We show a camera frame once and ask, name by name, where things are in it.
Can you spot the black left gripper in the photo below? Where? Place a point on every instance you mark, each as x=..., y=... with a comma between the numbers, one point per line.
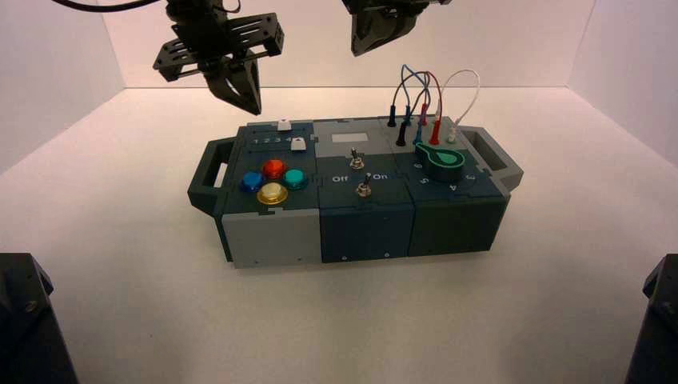
x=212, y=37

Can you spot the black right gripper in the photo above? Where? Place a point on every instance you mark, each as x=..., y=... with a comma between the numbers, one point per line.
x=392, y=4

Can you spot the plain white slider knob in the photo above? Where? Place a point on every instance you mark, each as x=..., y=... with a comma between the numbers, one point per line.
x=284, y=125

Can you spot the white slider knob red mark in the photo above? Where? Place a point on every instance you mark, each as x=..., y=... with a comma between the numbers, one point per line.
x=299, y=144

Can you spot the red round push button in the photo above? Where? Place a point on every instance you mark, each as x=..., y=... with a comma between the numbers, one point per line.
x=274, y=169

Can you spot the blue round push button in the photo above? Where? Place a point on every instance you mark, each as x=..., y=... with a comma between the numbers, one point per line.
x=252, y=182

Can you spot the teal round push button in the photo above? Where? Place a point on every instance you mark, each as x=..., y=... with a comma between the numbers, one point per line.
x=294, y=179

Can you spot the grey display screen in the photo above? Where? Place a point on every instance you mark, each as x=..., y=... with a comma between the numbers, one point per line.
x=350, y=138

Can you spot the yellow round push button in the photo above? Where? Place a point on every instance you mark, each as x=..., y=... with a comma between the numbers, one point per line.
x=272, y=194

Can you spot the green rotary pointer knob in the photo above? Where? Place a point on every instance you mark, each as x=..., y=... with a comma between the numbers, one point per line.
x=441, y=163

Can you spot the dark teal grey task box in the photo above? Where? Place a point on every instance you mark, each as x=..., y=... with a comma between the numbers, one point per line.
x=368, y=222

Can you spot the metal toggle switch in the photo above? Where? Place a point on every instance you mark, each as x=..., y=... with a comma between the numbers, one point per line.
x=355, y=160
x=364, y=188

